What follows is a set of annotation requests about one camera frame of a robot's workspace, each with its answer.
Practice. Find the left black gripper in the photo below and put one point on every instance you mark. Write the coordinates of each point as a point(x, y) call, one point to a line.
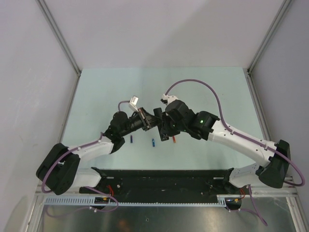
point(147, 120)

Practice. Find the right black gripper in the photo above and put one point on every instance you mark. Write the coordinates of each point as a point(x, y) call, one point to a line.
point(166, 119)

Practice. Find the black remote control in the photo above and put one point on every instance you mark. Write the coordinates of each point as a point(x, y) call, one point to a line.
point(158, 113)

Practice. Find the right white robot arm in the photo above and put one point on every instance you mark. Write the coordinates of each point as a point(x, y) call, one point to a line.
point(270, 159)

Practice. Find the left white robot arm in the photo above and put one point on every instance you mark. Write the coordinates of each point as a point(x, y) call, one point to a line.
point(61, 168)

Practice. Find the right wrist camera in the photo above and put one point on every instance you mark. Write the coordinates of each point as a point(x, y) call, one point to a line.
point(167, 99)

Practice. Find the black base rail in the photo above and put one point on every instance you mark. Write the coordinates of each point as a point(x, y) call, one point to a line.
point(166, 186)

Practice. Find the left aluminium frame post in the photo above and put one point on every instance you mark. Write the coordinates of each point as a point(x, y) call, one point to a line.
point(46, 12)

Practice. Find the aluminium frame post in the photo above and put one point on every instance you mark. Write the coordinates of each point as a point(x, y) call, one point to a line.
point(46, 12)
point(274, 26)

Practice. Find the right aluminium frame post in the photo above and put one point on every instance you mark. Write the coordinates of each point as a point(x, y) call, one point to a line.
point(274, 26)

